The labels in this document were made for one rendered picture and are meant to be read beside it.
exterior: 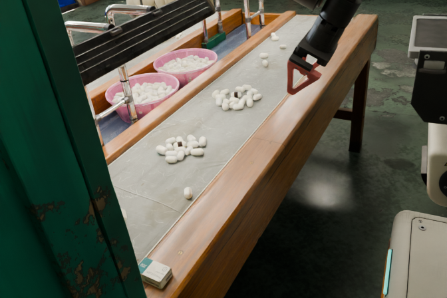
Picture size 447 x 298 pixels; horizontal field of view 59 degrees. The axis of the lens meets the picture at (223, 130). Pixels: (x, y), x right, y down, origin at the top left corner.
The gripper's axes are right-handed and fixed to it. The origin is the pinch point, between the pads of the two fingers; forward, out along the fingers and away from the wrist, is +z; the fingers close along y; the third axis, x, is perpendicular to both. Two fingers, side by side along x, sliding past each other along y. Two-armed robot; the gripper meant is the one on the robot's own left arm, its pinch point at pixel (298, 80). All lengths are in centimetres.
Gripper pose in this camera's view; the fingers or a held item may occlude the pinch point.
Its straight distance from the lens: 84.8
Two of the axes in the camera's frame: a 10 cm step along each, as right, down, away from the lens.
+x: 8.5, 5.1, -1.2
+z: -3.3, 7.0, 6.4
